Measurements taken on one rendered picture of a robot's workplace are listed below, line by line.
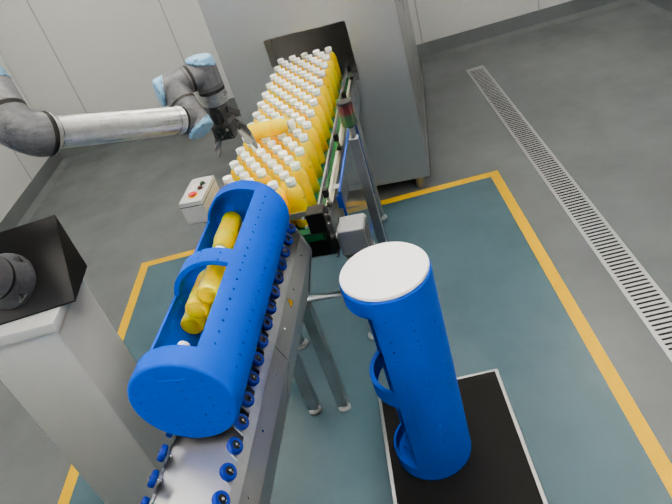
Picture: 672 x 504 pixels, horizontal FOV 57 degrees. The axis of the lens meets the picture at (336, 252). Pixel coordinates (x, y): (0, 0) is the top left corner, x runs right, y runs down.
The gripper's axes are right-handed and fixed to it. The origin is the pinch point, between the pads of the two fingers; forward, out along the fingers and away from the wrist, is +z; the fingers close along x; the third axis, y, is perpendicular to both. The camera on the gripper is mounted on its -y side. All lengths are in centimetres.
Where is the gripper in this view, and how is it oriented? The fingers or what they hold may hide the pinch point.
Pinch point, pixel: (238, 151)
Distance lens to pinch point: 228.5
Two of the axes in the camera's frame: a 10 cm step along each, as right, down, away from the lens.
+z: 2.6, 7.8, 5.7
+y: -0.8, 6.0, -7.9
